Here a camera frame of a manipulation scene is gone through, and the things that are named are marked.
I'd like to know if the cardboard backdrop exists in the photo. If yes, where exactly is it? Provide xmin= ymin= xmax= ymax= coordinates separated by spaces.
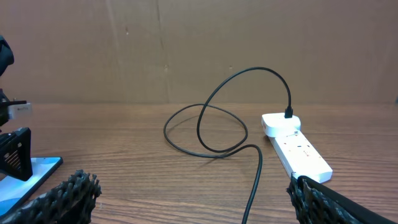
xmin=1 ymin=1 xmax=397 ymax=105

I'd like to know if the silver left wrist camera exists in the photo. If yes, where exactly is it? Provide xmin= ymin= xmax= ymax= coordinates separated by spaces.
xmin=7 ymin=103 xmax=32 ymax=119

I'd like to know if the white charger plug adapter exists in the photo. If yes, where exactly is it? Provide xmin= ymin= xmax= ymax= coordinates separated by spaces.
xmin=261 ymin=113 xmax=301 ymax=138

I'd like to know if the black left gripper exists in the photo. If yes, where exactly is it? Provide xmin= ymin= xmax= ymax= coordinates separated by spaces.
xmin=1 ymin=36 xmax=33 ymax=181

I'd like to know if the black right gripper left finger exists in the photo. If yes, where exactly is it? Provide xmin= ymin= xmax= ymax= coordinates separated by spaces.
xmin=1 ymin=170 xmax=101 ymax=224

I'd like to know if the Samsung Galaxy smartphone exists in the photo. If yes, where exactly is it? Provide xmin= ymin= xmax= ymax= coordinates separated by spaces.
xmin=1 ymin=157 xmax=63 ymax=218

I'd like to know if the white power strip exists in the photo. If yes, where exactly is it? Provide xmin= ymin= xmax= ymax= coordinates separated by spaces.
xmin=270 ymin=131 xmax=333 ymax=184

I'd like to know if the black USB charging cable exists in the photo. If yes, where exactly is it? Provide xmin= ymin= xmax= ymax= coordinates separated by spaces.
xmin=163 ymin=67 xmax=294 ymax=224

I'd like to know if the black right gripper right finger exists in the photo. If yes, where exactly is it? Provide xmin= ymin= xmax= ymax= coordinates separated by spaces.
xmin=287 ymin=175 xmax=396 ymax=224

